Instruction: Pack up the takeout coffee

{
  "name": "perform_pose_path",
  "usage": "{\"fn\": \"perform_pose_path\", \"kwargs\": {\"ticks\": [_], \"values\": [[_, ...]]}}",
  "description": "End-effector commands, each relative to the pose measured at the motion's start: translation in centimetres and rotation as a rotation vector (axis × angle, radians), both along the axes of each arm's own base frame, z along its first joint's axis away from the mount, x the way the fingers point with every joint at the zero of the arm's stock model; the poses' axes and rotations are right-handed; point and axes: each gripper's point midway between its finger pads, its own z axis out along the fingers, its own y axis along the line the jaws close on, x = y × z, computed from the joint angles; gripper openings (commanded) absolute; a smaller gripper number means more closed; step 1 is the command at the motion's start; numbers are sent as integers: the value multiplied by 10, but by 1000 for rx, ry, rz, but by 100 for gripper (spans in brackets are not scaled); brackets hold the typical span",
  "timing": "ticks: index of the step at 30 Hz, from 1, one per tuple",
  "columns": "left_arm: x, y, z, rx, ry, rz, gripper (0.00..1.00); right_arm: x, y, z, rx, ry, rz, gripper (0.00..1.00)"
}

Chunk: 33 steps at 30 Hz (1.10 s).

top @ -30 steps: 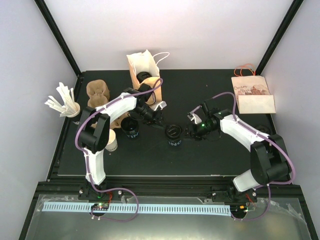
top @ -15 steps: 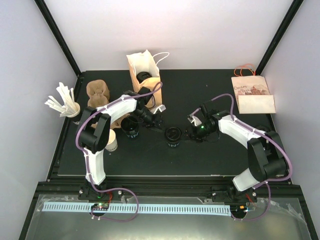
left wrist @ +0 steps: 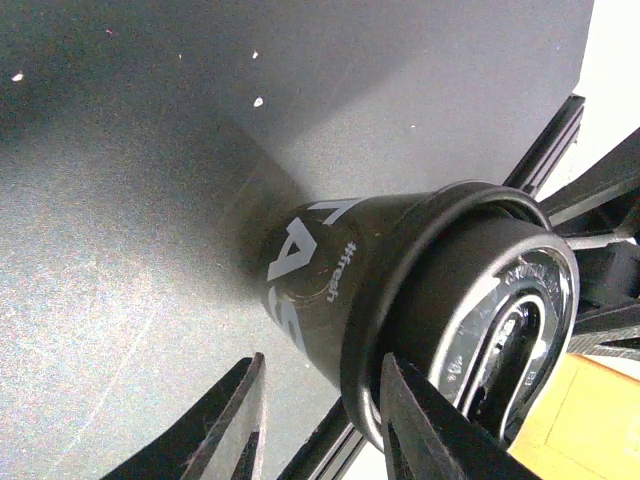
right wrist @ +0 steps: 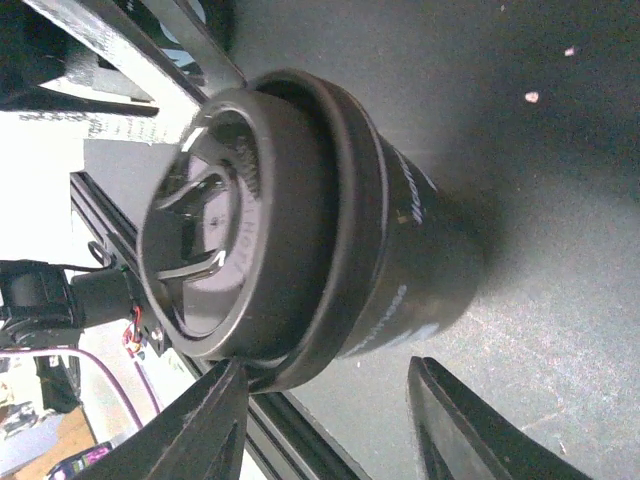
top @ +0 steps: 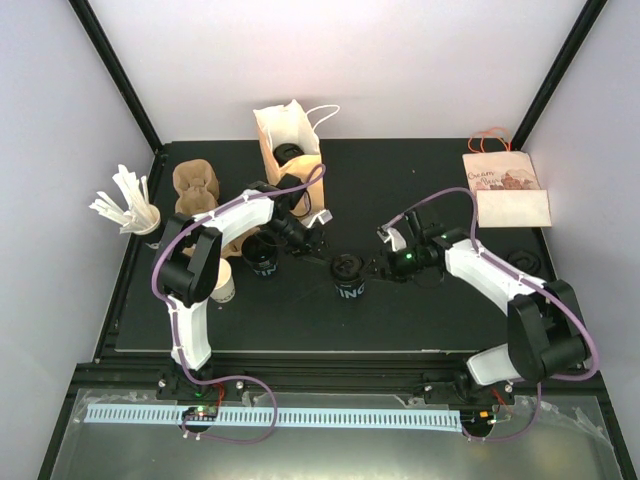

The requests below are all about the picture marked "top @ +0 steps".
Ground black lid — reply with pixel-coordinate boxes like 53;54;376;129
330;254;364;282
273;143;305;166
506;250;541;276

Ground black paper coffee cup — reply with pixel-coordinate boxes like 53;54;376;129
333;276;366;300

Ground stack of black cup lids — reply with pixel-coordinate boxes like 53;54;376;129
241;232;278;279

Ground brown paper takeout bag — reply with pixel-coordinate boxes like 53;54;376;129
253;99;341;186

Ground brown pulp cup carrier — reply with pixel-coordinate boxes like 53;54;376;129
221;235;247;259

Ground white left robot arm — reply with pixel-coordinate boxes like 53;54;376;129
151;175;332;399

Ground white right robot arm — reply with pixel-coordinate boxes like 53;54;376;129
377;210;592;403

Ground white paper coffee cup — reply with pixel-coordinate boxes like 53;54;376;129
210;258;236;304

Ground stack of pulp cup carriers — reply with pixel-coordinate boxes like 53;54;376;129
172;159;220;216

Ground cup of white wrapped stirrers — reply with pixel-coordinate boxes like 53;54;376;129
89;164;161;236

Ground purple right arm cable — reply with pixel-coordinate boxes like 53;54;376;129
387;187;601;444

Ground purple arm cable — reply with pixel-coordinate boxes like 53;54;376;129
150;164;329;445
387;187;601;444

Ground printed paper bag orange handles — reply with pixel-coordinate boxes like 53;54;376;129
462;127;552;228

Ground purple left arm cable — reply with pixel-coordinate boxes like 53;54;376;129
150;164;329;445

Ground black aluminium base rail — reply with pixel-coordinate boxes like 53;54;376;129
74;349;601;406

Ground light blue cable duct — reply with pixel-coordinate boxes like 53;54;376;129
84;404;462;433

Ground black left frame post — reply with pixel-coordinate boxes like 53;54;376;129
68;0;163;154

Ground black frame post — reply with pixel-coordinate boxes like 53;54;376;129
68;0;163;154
511;0;608;151

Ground black right frame post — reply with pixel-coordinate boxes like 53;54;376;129
511;0;608;151

